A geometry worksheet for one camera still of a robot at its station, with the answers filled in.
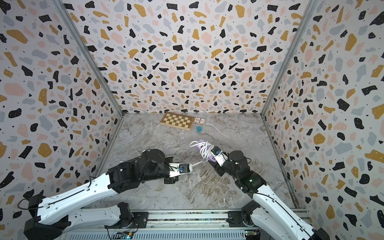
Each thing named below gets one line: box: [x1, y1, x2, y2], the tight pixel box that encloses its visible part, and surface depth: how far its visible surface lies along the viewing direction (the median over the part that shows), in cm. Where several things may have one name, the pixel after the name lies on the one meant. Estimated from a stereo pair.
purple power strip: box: [196, 139, 217, 163], surface depth 73 cm
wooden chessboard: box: [160, 112, 195, 131], surface depth 116 cm
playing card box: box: [194, 117, 206, 124], surface depth 119 cm
